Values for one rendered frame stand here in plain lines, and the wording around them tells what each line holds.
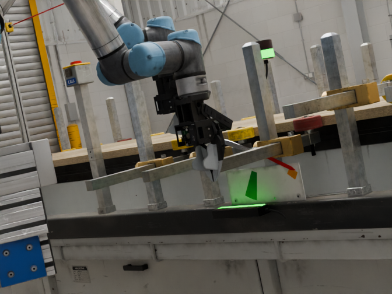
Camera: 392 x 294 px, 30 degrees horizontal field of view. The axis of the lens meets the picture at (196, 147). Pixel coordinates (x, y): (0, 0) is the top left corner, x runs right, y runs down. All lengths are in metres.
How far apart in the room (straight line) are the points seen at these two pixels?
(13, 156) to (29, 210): 0.11
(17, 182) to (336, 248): 0.90
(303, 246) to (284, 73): 8.66
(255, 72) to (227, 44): 9.22
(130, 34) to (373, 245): 0.82
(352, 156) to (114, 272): 1.43
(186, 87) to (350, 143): 0.43
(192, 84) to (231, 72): 9.48
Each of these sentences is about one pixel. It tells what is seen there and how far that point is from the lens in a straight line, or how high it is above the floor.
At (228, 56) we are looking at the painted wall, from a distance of 11.20.
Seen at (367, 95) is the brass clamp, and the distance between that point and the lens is 1.79.
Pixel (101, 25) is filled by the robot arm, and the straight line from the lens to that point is 1.72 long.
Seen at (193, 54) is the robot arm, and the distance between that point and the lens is 1.72.
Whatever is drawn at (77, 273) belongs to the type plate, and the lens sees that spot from 3.20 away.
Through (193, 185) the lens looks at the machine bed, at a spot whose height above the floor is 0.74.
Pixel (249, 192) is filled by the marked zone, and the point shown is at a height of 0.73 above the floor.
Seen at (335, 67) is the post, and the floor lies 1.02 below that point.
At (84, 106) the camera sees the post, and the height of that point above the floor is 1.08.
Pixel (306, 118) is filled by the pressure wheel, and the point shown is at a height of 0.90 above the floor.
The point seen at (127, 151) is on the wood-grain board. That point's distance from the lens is 2.68.
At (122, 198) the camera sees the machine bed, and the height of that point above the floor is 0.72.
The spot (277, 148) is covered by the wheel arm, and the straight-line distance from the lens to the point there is 1.94.
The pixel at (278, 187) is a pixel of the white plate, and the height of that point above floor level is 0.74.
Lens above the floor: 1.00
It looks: 3 degrees down
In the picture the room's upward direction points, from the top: 11 degrees counter-clockwise
